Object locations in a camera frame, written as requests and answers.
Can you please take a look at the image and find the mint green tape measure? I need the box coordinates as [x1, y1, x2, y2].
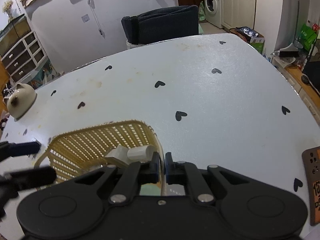
[139, 184, 161, 196]

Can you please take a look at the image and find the yellow plastic lattice basket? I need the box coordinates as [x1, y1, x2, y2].
[34, 120, 166, 194]

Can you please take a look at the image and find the cat-shaped ceramic jar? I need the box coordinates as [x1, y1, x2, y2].
[3, 83, 37, 120]

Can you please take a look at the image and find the white drawer cabinet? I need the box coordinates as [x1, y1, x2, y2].
[1, 31, 48, 83]

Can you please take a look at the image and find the glass fish tank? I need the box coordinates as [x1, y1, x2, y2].
[0, 14, 31, 57]

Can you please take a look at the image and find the dark blue chair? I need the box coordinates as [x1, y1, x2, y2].
[121, 5, 199, 45]

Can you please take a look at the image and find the white washing machine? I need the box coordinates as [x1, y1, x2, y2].
[204, 0, 222, 29]

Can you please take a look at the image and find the white kitchen cabinet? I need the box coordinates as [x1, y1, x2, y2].
[221, 0, 256, 29]

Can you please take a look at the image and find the green bag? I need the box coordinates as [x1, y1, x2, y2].
[298, 23, 319, 52]

